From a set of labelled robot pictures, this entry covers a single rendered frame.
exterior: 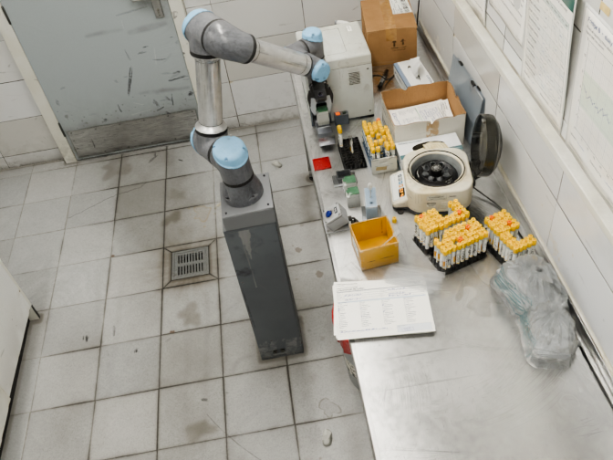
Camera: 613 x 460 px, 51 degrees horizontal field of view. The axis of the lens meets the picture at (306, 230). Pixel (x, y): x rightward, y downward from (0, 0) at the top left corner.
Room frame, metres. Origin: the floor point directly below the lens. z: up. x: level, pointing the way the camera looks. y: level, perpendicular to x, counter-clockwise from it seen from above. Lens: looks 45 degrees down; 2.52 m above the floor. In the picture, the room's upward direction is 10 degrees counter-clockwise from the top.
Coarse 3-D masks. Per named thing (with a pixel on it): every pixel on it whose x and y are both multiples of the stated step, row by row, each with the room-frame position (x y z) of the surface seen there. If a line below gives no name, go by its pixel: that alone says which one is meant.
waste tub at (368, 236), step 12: (384, 216) 1.52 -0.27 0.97; (360, 228) 1.51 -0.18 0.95; (372, 228) 1.51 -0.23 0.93; (384, 228) 1.52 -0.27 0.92; (360, 240) 1.51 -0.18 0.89; (372, 240) 1.50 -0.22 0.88; (384, 240) 1.49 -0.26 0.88; (396, 240) 1.41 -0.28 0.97; (360, 252) 1.38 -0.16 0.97; (372, 252) 1.38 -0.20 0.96; (384, 252) 1.39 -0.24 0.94; (396, 252) 1.39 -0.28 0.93; (360, 264) 1.39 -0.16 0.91; (372, 264) 1.38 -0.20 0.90; (384, 264) 1.39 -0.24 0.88
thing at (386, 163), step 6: (366, 144) 1.96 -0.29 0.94; (366, 150) 2.00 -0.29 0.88; (384, 150) 1.90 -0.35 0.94; (384, 156) 1.90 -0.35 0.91; (390, 156) 1.86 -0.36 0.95; (396, 156) 1.86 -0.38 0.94; (372, 162) 1.85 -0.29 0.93; (378, 162) 1.85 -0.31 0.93; (384, 162) 1.85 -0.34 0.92; (390, 162) 1.85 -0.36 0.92; (396, 162) 1.85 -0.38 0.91; (372, 168) 1.85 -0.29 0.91; (378, 168) 1.85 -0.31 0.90; (384, 168) 1.85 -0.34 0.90; (390, 168) 1.85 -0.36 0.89; (396, 168) 1.85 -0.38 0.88
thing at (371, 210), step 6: (366, 192) 1.65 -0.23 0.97; (372, 192) 1.65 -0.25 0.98; (366, 198) 1.62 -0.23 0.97; (372, 198) 1.62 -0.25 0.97; (366, 204) 1.59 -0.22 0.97; (372, 204) 1.58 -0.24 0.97; (366, 210) 1.58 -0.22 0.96; (372, 210) 1.57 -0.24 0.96; (378, 210) 1.64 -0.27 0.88; (366, 216) 1.62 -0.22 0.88; (372, 216) 1.58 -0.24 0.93; (378, 216) 1.61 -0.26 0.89
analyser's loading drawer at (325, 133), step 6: (312, 114) 2.25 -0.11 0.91; (318, 126) 2.16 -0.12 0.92; (324, 126) 2.16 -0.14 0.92; (330, 126) 2.11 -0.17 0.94; (318, 132) 2.11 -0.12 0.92; (324, 132) 2.11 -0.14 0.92; (330, 132) 2.11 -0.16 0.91; (318, 138) 2.06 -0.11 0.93; (324, 138) 2.05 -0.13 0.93; (330, 138) 2.05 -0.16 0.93; (324, 144) 2.05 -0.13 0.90
